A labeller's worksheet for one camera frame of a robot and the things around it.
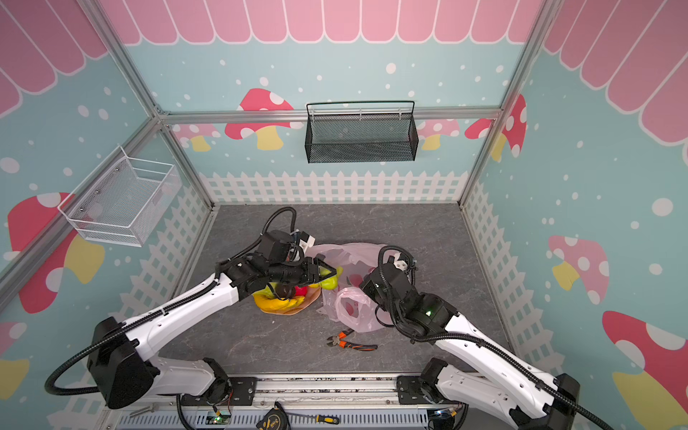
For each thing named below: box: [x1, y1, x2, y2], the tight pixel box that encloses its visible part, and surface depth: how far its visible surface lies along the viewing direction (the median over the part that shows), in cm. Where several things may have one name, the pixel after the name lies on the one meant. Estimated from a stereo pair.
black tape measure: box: [256, 401, 293, 430], surface depth 70 cm
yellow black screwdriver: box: [289, 412, 341, 425], surface depth 71 cm
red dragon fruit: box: [294, 285, 309, 297], surface depth 91 cm
